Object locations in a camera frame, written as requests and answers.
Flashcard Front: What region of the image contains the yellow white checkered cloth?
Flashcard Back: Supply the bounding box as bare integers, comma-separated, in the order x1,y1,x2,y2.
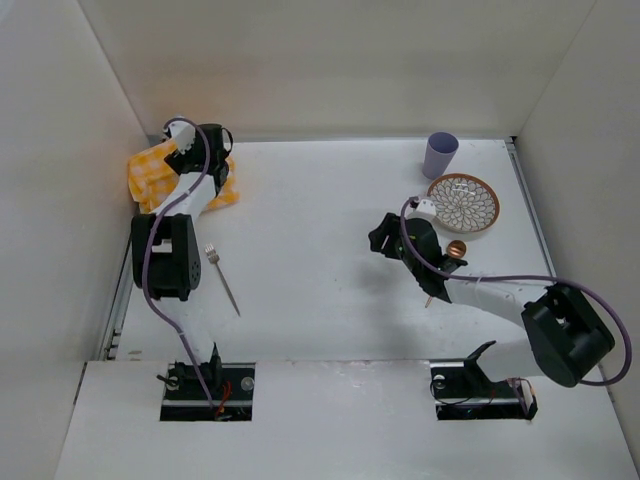
128,140,240,214

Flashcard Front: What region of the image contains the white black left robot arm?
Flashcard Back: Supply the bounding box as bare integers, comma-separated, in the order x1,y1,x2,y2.
131,117,233,403

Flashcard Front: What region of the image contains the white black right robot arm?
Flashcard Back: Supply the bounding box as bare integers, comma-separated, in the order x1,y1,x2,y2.
368,213,615,388

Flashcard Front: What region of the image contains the patterned ceramic plate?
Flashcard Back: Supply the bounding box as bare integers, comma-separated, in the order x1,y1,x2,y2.
427,173,501,234

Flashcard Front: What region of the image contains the lavender plastic cup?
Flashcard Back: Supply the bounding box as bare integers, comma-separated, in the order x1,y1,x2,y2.
422,132,459,180

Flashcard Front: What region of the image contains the silver metal fork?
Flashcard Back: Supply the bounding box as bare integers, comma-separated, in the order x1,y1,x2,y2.
204,243,241,316

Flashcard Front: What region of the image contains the copper long-handled spoon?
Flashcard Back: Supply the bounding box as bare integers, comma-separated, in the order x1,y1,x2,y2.
424,239,468,310

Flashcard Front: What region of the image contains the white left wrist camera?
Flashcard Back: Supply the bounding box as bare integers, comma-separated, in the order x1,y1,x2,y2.
163,120,196,154

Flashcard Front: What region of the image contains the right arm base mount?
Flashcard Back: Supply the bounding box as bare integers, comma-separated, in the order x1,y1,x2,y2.
429,361,538,421

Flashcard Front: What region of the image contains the right aluminium frame rail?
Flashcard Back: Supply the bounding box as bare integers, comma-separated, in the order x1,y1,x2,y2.
505,136,556,276

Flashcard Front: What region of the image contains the aluminium frame rail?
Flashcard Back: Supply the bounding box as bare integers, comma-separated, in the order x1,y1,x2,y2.
505,136,556,276
97,243,134,361

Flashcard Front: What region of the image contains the left aluminium frame rail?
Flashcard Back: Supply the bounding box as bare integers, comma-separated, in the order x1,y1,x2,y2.
97,243,134,361

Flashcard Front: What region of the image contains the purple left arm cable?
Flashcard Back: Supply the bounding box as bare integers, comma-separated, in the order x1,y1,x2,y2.
142,117,221,409

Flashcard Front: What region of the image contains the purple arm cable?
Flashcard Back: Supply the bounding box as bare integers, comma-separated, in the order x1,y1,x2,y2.
400,195,633,386
142,117,221,409

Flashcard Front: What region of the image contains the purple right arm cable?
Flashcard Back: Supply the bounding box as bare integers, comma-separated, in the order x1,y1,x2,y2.
400,195,633,386

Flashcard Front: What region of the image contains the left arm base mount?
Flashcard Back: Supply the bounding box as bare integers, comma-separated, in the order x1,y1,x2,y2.
156,362,256,422

